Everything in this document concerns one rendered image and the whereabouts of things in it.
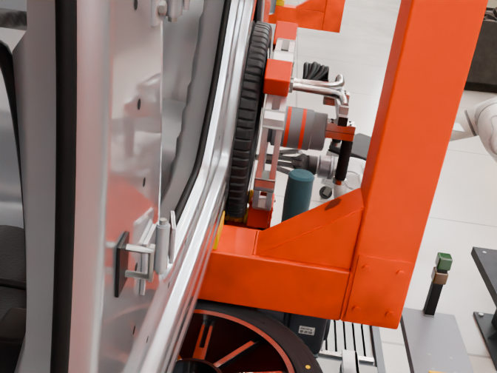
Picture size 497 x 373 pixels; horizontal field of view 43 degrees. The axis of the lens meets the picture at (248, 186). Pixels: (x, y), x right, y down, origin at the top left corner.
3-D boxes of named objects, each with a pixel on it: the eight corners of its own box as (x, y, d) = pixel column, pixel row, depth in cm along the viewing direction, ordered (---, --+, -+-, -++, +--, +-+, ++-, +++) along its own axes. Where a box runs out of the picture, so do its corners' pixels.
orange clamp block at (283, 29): (271, 52, 220) (275, 28, 221) (293, 55, 220) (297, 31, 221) (272, 44, 213) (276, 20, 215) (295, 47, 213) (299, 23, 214)
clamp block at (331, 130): (323, 132, 196) (326, 116, 194) (352, 136, 196) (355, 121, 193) (324, 138, 191) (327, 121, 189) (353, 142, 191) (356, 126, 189)
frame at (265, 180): (259, 165, 248) (279, 27, 225) (276, 168, 248) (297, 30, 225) (247, 232, 199) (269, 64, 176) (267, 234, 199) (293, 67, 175)
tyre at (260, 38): (191, -12, 178) (158, 215, 181) (273, -1, 178) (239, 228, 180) (213, 36, 244) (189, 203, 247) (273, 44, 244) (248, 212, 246)
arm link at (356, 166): (334, 149, 240) (334, 169, 230) (375, 155, 239) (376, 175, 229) (330, 171, 247) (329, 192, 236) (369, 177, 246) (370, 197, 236)
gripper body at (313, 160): (314, 179, 241) (291, 176, 242) (317, 159, 244) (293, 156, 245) (316, 172, 234) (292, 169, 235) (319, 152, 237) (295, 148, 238)
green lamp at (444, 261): (434, 262, 187) (437, 251, 185) (447, 264, 187) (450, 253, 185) (436, 269, 183) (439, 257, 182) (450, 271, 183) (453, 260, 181)
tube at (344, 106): (286, 90, 205) (291, 58, 201) (345, 98, 204) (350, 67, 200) (284, 106, 189) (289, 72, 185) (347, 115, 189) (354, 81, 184)
